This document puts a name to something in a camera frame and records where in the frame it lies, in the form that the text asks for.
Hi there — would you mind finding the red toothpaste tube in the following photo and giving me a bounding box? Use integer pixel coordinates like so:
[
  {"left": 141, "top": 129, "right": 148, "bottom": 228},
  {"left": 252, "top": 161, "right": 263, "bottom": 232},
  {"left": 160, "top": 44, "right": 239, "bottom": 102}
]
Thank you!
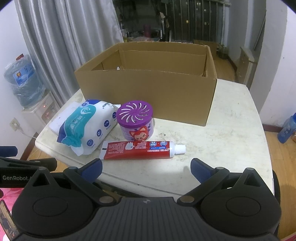
[{"left": 99, "top": 141, "right": 186, "bottom": 160}]

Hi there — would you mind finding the white box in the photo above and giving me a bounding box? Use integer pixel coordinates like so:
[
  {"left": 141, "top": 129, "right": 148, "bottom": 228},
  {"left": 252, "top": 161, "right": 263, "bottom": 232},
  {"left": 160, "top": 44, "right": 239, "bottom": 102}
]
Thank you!
[{"left": 49, "top": 102, "right": 80, "bottom": 135}]

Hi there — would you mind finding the blue white wet wipes pack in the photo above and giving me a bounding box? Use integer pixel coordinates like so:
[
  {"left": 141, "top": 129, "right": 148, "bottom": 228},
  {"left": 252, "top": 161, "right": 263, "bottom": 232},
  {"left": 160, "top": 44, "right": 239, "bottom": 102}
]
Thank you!
[{"left": 57, "top": 99, "right": 120, "bottom": 156}]

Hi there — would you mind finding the purple air freshener jar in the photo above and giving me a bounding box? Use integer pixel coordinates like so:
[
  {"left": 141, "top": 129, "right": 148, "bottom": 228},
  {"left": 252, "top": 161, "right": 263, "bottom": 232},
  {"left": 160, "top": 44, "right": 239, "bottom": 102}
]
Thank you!
[{"left": 116, "top": 100, "right": 154, "bottom": 141}]

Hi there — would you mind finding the white water dispenser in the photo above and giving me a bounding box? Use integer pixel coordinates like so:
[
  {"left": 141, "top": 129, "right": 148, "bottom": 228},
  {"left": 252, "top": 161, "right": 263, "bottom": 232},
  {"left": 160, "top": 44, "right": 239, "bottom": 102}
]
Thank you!
[{"left": 22, "top": 90, "right": 60, "bottom": 134}]

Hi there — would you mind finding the blue water jug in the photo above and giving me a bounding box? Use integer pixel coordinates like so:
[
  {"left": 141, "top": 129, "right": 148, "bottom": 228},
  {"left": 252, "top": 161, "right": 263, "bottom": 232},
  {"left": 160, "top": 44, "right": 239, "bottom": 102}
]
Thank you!
[{"left": 4, "top": 55, "right": 46, "bottom": 108}]

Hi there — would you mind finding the blue plastic bottle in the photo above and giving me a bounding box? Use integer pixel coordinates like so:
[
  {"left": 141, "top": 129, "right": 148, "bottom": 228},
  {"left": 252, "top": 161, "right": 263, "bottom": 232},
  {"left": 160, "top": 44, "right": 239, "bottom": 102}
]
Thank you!
[{"left": 277, "top": 113, "right": 296, "bottom": 144}]

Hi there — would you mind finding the brown cardboard box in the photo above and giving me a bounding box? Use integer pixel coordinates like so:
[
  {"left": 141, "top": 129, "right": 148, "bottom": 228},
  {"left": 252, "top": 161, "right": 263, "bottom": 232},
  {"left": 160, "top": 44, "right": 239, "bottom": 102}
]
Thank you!
[{"left": 75, "top": 41, "right": 217, "bottom": 126}]

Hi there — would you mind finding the small wooden cabinet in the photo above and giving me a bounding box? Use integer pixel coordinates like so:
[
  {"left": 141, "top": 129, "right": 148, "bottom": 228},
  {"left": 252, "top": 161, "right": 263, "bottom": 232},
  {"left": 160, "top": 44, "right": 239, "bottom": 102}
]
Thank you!
[{"left": 236, "top": 47, "right": 258, "bottom": 89}]

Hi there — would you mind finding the grey curtain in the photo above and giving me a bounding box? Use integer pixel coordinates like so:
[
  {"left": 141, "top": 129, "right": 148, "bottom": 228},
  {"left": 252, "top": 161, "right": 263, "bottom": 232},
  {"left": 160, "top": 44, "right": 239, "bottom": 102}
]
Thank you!
[{"left": 15, "top": 1, "right": 123, "bottom": 106}]

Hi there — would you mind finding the balcony metal railing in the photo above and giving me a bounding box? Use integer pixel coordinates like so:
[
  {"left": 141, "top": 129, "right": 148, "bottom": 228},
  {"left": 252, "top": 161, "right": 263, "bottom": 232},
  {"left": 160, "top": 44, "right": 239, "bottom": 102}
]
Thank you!
[{"left": 166, "top": 0, "right": 231, "bottom": 44}]

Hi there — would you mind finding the white wall socket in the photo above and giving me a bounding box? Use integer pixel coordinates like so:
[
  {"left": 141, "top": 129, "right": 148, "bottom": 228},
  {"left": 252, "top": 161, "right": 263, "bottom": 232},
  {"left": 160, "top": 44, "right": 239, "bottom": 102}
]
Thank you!
[{"left": 10, "top": 118, "right": 20, "bottom": 131}]

